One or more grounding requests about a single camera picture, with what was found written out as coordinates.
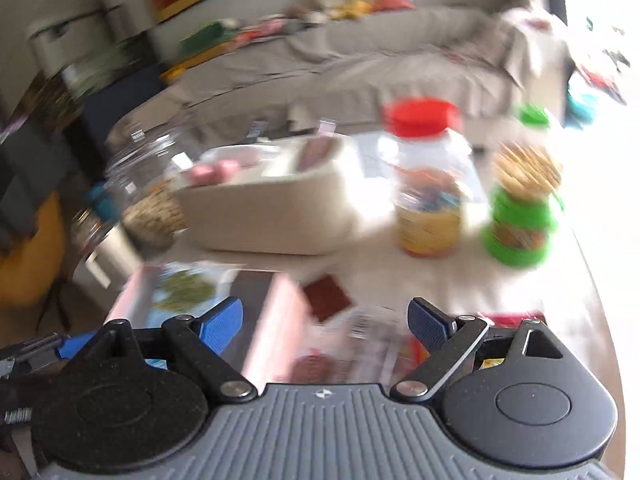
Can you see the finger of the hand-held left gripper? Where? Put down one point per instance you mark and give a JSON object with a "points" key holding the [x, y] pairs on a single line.
{"points": [[75, 345]]}

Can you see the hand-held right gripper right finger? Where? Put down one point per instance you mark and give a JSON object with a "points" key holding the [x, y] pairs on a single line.
{"points": [[425, 321]]}

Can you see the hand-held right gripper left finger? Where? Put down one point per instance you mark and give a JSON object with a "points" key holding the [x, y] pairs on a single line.
{"points": [[222, 317]]}

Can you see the pink cardboard box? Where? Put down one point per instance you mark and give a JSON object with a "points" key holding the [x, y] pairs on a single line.
{"points": [[280, 320]]}

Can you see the small dark red packet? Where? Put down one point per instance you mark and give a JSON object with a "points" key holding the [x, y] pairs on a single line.
{"points": [[327, 297]]}

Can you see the green print snack packet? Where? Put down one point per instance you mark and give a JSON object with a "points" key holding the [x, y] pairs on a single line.
{"points": [[182, 287]]}

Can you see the red and green packet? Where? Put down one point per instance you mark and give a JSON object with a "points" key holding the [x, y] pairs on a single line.
{"points": [[505, 318]]}

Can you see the red-lid plastic jar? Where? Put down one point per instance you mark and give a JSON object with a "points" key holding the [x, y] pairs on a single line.
{"points": [[430, 220]]}

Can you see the clear glass jar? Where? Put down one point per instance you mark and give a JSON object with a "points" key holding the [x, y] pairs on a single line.
{"points": [[150, 210]]}

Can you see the green candy jar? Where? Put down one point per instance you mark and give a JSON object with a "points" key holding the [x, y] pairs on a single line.
{"points": [[520, 230]]}

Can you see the pink rounded object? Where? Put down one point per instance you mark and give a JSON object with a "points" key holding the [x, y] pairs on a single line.
{"points": [[220, 172]]}

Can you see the dark blue chair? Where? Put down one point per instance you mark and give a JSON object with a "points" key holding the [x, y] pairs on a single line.
{"points": [[120, 100]]}

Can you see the beige sofa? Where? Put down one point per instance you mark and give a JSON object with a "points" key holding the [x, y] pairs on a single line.
{"points": [[400, 60]]}

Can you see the green flat item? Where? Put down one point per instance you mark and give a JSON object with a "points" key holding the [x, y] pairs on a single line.
{"points": [[205, 35]]}

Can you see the white appliance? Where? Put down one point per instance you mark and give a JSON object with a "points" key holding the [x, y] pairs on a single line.
{"points": [[55, 42]]}

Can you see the metal storage rack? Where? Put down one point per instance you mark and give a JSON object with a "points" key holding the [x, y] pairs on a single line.
{"points": [[600, 67]]}

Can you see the crumpled patterned cloth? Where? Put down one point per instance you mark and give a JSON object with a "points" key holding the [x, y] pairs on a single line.
{"points": [[530, 27]]}

